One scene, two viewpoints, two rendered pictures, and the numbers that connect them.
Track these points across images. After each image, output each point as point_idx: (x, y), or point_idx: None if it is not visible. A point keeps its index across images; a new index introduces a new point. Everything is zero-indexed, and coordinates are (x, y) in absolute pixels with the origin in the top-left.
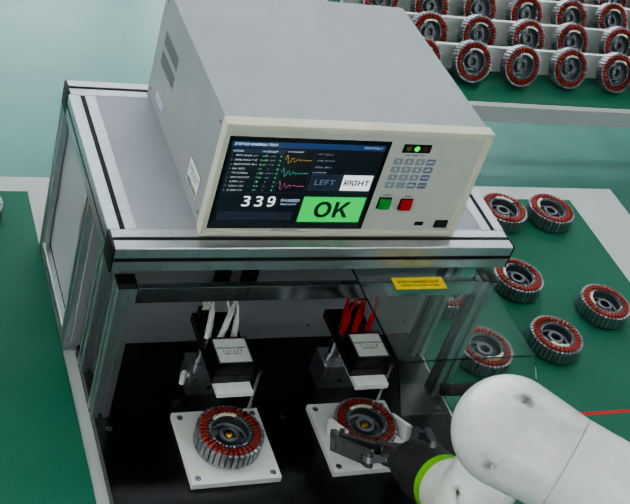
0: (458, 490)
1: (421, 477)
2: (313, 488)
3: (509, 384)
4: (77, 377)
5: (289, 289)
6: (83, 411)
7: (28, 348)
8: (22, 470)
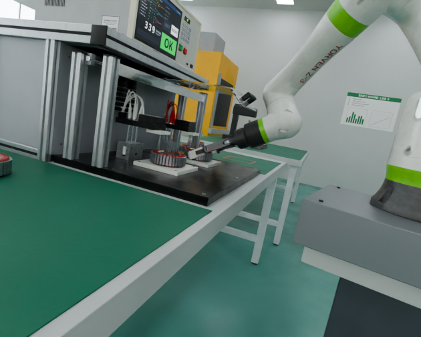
0: (287, 109)
1: (262, 124)
2: (208, 170)
3: None
4: (67, 166)
5: (165, 83)
6: (87, 173)
7: (23, 162)
8: (89, 190)
